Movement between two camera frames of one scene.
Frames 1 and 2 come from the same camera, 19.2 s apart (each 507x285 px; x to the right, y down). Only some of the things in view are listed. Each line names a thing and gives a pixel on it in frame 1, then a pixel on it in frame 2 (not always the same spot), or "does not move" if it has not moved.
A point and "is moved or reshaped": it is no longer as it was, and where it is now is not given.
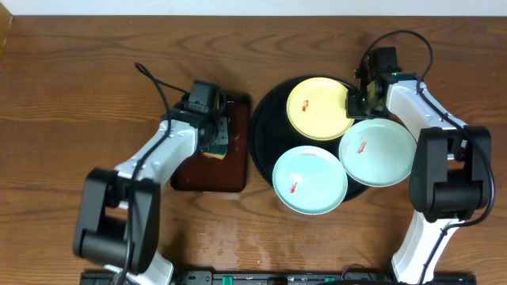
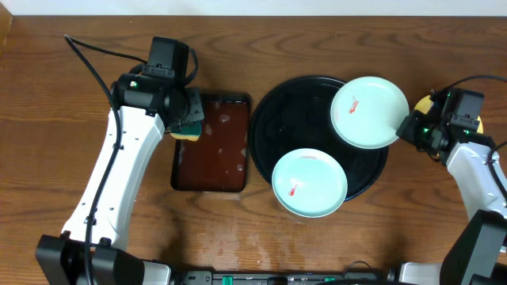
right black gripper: x=352 y=109 to x=407 y=131
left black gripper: x=216 y=134 to x=194 y=109
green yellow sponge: x=215 y=151 is moved or reshaped
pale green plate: x=377 y=153 is moved or reshaped
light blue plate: x=310 y=180 does not move
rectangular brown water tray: x=203 y=172 does not move
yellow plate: x=316 y=109 is moved or reshaped
